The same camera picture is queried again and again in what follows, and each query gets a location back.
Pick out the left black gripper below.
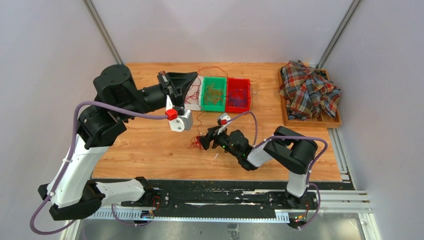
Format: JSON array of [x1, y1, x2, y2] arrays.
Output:
[[117, 70, 198, 121]]

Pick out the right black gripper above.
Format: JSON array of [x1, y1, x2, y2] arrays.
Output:
[[196, 125, 241, 159]]

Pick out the brown orange wire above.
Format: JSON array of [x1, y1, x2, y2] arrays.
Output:
[[202, 82, 226, 107]]

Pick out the purple wire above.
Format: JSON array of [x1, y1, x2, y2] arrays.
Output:
[[226, 85, 260, 109]]

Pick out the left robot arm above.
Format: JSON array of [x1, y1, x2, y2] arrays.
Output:
[[38, 64, 198, 221]]

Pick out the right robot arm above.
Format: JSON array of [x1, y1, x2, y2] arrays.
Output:
[[197, 126, 328, 209]]

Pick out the white plastic bin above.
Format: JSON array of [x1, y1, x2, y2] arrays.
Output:
[[184, 76, 204, 111]]

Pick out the green plastic bin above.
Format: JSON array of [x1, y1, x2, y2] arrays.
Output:
[[200, 76, 227, 113]]

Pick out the red plastic bin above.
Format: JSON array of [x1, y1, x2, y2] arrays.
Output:
[[225, 77, 251, 113]]

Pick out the plaid cloth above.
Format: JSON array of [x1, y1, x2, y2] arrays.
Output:
[[278, 60, 342, 121]]

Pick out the wooden tray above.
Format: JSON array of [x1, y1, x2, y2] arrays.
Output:
[[278, 69, 342, 128]]

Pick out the tangled red and purple cables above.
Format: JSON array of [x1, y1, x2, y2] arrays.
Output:
[[188, 134, 204, 151]]

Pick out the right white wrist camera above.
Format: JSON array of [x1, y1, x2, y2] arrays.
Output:
[[216, 112, 231, 135]]

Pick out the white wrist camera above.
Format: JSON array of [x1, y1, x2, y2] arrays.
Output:
[[165, 95, 194, 133], [216, 112, 231, 135]]

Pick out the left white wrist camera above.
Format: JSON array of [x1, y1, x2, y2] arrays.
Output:
[[165, 95, 194, 133]]

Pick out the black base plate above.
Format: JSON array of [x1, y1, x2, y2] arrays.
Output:
[[121, 180, 319, 219]]

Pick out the aluminium frame rail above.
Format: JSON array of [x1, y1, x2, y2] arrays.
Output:
[[61, 189, 381, 240]]

